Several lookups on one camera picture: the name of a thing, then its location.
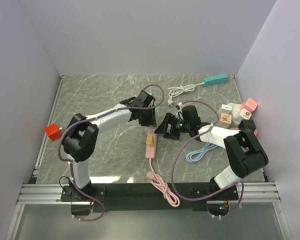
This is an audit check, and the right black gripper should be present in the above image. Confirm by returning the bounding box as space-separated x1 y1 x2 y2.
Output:
154 112 191 140

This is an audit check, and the yellow charger plug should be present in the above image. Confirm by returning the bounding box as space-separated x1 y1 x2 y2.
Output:
146 135 156 148

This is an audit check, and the light blue power strip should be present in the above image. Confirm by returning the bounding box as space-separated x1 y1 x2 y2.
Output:
185 143 218 164

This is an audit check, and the peach cartoon charger plug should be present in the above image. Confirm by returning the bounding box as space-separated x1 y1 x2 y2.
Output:
217 113 232 129

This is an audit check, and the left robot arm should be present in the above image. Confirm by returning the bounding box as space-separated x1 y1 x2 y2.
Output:
57 89 157 201

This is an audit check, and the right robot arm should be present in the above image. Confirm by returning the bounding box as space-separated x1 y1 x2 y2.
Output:
154 105 269 200

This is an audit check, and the black cube plug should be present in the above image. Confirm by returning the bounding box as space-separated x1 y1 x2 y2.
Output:
238 119 257 132

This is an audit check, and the white cartoon charger plug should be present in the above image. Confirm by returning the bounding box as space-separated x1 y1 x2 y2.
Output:
237 108 252 123

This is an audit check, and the pink cube socket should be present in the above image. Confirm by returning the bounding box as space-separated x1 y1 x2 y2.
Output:
239 97 258 113

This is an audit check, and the red cube socket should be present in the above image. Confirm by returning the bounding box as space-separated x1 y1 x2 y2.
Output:
44 123 63 141

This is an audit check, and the white triangular power strip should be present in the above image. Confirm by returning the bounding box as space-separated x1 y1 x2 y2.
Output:
228 103 241 126

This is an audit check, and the teal power strip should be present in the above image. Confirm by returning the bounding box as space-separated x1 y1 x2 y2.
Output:
203 74 229 87

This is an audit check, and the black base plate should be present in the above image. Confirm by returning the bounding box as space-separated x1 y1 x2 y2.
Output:
60 182 239 216

